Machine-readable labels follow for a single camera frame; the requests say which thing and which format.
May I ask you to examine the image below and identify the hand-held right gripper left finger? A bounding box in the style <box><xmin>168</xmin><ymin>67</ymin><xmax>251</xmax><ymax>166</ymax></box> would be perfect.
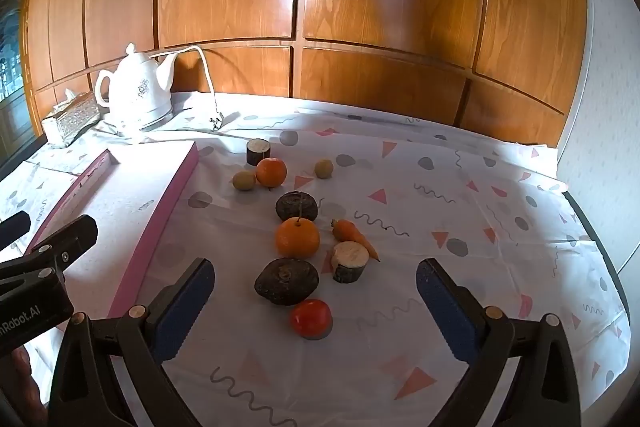
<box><xmin>47</xmin><ymin>257</ymin><xmax>216</xmax><ymax>427</ymax></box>

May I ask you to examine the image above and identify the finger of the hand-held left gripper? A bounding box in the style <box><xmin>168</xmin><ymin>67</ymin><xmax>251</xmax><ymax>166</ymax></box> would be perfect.
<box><xmin>0</xmin><ymin>214</ymin><xmax>98</xmax><ymax>283</ymax></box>
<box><xmin>0</xmin><ymin>210</ymin><xmax>32</xmax><ymax>253</ymax></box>

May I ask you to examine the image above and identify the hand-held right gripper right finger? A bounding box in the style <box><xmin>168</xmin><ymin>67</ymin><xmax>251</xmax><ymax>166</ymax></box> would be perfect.
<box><xmin>416</xmin><ymin>257</ymin><xmax>583</xmax><ymax>427</ymax></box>

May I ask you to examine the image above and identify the pink shallow tray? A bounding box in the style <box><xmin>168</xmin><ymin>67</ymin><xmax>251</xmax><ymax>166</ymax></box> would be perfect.
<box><xmin>22</xmin><ymin>139</ymin><xmax>200</xmax><ymax>318</ymax></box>

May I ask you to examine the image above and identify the pale-topped wood log slice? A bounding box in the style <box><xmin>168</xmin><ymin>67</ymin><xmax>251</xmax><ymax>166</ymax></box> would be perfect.
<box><xmin>331</xmin><ymin>241</ymin><xmax>371</xmax><ymax>284</ymax></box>

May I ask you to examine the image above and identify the red tomato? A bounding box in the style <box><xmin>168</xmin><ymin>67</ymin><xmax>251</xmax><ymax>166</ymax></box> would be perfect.
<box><xmin>290</xmin><ymin>299</ymin><xmax>333</xmax><ymax>340</ymax></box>

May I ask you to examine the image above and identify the small orange fruit piece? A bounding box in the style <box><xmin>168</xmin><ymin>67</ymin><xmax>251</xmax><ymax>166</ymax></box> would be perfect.
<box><xmin>331</xmin><ymin>218</ymin><xmax>381</xmax><ymax>263</ymax></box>

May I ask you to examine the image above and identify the large orange with stem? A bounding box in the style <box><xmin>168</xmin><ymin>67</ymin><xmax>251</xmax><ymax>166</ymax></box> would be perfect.
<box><xmin>275</xmin><ymin>217</ymin><xmax>321</xmax><ymax>259</ymax></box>

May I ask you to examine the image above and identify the small orange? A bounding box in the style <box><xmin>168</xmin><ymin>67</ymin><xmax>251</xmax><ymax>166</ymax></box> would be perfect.
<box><xmin>255</xmin><ymin>157</ymin><xmax>288</xmax><ymax>188</ymax></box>

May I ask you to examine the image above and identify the white patterned tablecloth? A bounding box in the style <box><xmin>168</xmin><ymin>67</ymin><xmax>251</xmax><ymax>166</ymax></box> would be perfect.
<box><xmin>0</xmin><ymin>89</ymin><xmax>628</xmax><ymax>427</ymax></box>

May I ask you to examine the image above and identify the patterned tissue box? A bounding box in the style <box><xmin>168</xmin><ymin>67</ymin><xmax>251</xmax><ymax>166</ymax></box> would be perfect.
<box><xmin>41</xmin><ymin>88</ymin><xmax>103</xmax><ymax>149</ymax></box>

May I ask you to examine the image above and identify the white ceramic teapot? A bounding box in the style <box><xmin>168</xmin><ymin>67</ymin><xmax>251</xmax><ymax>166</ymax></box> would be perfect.
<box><xmin>95</xmin><ymin>43</ymin><xmax>177</xmax><ymax>132</ymax></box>

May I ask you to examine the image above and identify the dark glass-door cabinet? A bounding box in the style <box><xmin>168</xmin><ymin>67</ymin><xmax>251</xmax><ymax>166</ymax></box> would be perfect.
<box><xmin>0</xmin><ymin>0</ymin><xmax>31</xmax><ymax>178</ymax></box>

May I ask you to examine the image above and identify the small dark wood log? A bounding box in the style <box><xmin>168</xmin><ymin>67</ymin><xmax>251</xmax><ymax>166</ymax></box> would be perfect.
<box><xmin>246</xmin><ymin>138</ymin><xmax>273</xmax><ymax>166</ymax></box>

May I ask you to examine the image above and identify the wooden wardrobe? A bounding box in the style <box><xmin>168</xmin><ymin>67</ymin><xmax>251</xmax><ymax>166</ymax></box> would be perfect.
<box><xmin>22</xmin><ymin>0</ymin><xmax>588</xmax><ymax>145</ymax></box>

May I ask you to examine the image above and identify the white power cable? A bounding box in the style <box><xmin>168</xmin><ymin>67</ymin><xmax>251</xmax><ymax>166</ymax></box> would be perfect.
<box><xmin>147</xmin><ymin>45</ymin><xmax>241</xmax><ymax>131</ymax></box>

